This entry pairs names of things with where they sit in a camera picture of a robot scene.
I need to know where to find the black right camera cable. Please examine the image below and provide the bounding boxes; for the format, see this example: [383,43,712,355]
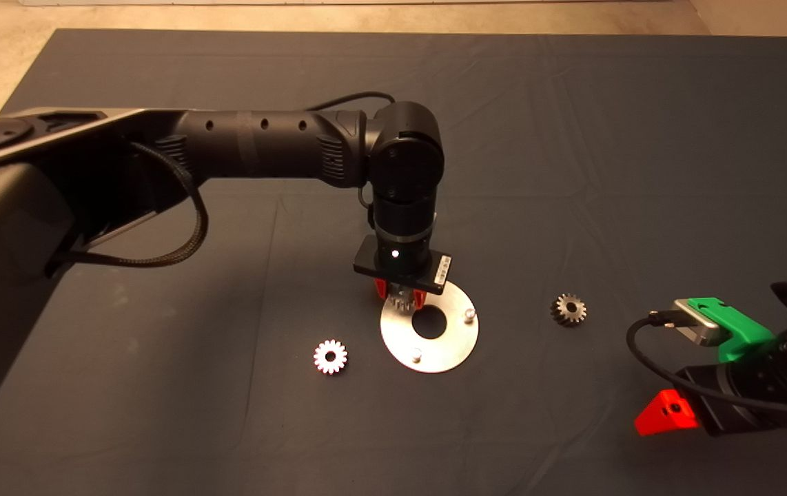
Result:
[626,311,787,417]

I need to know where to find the dark grey table cloth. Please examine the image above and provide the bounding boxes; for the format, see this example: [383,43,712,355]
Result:
[0,28,787,496]

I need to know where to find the bright steel planetary gear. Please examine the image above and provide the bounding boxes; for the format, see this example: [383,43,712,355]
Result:
[313,339,349,375]
[385,286,416,312]

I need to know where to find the thin black left camera cable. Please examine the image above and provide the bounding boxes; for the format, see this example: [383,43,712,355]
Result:
[306,92,396,231]

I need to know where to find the silver right camera box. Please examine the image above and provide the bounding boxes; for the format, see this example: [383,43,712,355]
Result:
[672,300,724,346]

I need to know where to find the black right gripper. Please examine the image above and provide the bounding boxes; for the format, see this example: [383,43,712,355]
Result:
[635,340,787,436]

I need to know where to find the dark steel planetary gear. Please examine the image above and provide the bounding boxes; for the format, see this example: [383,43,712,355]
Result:
[549,293,588,328]

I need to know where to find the braided black arm cable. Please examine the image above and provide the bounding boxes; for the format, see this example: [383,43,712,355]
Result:
[56,141,209,269]

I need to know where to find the green right camera mount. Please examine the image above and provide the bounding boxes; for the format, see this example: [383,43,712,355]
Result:
[688,297,777,362]

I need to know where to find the round metal carrier plate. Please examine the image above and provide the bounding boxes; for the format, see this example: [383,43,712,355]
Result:
[380,279,480,374]

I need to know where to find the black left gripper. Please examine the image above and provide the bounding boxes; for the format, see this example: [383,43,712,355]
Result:
[354,236,452,307]

